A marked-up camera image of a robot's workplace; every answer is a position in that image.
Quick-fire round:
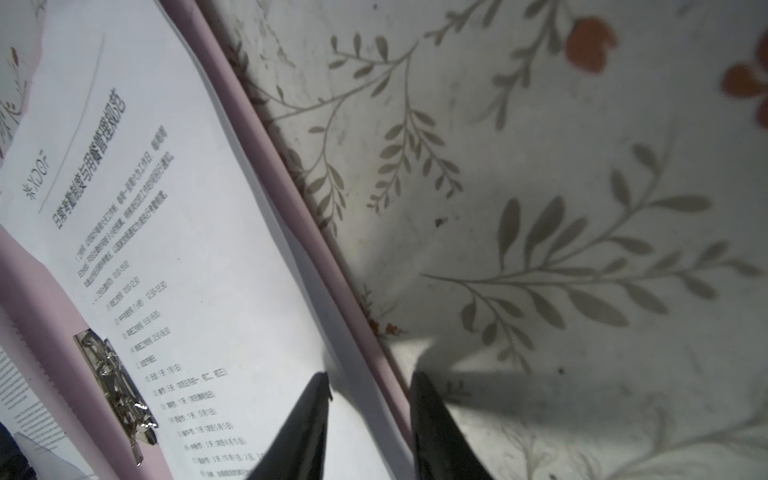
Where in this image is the floral patterned table mat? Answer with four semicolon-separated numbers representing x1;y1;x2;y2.
0;0;768;480

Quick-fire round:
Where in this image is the white printed paper sheet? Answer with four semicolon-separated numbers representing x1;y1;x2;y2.
1;312;97;479

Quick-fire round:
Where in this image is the pink file folder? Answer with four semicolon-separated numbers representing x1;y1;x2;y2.
1;1;409;479

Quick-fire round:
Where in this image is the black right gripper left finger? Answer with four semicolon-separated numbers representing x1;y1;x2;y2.
247;372;332;480

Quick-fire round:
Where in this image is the white sheet with XDOF header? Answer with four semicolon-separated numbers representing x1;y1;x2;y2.
1;1;413;479

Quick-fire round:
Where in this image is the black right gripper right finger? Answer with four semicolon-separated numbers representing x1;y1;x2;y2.
409;371;492;480

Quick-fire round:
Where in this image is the silver folder clip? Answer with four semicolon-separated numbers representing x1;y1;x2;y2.
73;329;159;467

